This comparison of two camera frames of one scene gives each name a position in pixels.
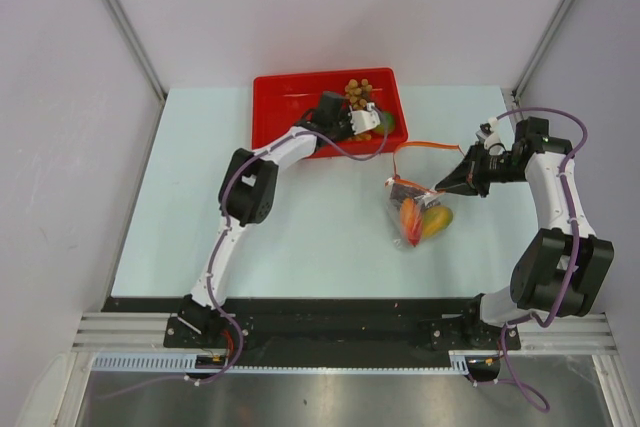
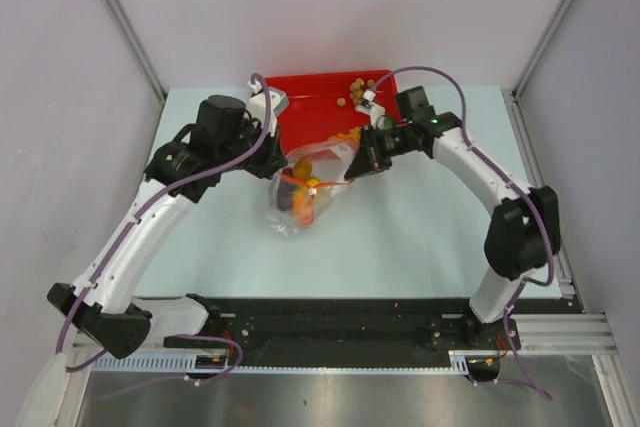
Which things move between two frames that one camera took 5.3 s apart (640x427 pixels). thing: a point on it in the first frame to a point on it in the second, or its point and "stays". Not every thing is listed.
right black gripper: (468, 179) to (369, 155)
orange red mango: (412, 219) to (303, 210)
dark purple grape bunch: (398, 193) to (285, 195)
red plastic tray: (280, 102) stays
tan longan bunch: (358, 93) stays
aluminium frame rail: (539, 332) stays
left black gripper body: (341, 128) to (250, 135)
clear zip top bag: (416, 213) to (308, 184)
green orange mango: (435, 220) to (313, 180)
